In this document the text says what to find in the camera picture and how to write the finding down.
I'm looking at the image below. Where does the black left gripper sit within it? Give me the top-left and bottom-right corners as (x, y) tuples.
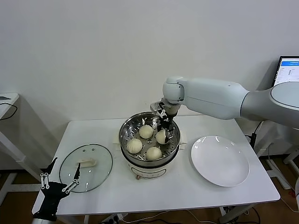
(32, 157), (81, 215)

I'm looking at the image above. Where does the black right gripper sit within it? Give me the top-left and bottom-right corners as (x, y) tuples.
(153, 114), (175, 144)

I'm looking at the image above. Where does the white steamed baozi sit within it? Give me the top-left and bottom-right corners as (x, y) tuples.
(146, 147), (163, 161)
(126, 139), (143, 154)
(139, 125), (154, 139)
(155, 130), (168, 145)

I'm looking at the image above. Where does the round glass pot lid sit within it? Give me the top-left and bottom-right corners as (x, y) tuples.
(59, 144), (114, 193)

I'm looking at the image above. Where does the stainless steel steamer basket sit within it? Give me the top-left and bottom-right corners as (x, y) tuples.
(119, 112), (182, 168)

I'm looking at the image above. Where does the cream electric cooking pot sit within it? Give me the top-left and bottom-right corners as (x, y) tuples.
(113, 130), (189, 182)

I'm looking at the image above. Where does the white round plate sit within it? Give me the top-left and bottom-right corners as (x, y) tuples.
(191, 136), (250, 187)

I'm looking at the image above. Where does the white empty side table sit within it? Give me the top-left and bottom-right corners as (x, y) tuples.
(0, 93), (45, 194)

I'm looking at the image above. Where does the white laptop side table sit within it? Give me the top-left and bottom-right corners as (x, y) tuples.
(256, 121), (299, 189)

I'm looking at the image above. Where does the grey open laptop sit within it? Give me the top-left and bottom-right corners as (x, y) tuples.
(273, 55), (299, 87)

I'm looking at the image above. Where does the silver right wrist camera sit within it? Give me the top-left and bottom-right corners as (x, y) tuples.
(149, 101), (167, 117)

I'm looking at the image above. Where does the thin black looped cable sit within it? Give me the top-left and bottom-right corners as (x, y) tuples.
(0, 102), (19, 121)

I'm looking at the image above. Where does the black cable with adapter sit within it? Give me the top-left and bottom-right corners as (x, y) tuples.
(245, 121), (263, 150)

